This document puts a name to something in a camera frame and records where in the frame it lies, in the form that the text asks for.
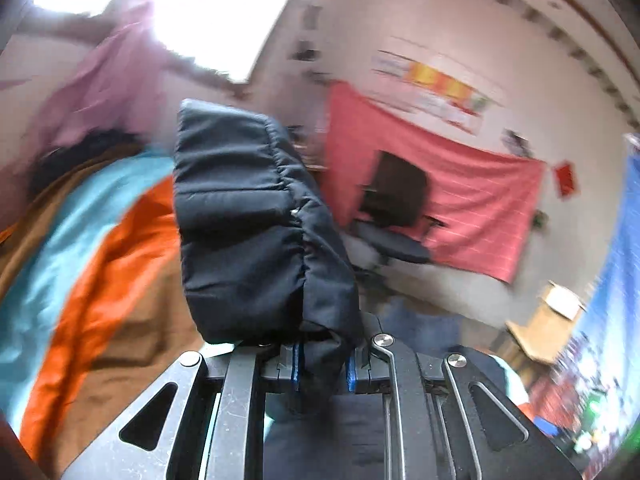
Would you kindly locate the wall poster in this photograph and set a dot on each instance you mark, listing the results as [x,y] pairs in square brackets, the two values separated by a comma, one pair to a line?
[440,85]

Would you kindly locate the small green wall ornament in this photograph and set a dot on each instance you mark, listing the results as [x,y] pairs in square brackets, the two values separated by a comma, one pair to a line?
[540,219]

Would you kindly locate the black office chair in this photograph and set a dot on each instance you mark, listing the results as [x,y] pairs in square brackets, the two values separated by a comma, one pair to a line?
[397,190]

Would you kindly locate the dark cloth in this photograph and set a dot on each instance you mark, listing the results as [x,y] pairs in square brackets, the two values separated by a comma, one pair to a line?
[80,155]

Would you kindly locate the dark wall decoration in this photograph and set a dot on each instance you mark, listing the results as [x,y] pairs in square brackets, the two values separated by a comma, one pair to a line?
[516,142]

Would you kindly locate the red checked wall cloth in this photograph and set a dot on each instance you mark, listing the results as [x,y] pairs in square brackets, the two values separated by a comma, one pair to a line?
[475,200]

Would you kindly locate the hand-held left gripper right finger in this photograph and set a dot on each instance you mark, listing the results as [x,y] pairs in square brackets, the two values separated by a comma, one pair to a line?
[351,371]

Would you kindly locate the small wooden side table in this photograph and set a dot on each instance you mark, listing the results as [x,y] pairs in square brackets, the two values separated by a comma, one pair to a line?
[542,332]

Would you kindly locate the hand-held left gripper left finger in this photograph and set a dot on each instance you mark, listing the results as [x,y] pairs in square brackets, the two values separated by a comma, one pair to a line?
[298,366]

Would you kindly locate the blue printed cloth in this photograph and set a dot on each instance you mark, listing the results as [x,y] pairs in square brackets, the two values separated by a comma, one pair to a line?
[615,280]

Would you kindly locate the dark navy padded jacket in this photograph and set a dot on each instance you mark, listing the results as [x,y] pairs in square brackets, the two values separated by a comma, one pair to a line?
[240,220]

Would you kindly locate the white paper sheet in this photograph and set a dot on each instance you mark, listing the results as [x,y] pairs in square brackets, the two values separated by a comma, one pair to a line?
[562,302]

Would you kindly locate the pink cloth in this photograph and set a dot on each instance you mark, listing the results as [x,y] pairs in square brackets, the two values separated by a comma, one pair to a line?
[105,90]

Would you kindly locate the red paper on wall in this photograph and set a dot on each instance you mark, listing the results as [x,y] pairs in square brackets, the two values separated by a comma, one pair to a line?
[565,179]

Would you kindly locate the orange cyan brown striped blanket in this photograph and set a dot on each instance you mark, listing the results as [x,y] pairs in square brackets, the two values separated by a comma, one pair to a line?
[100,280]

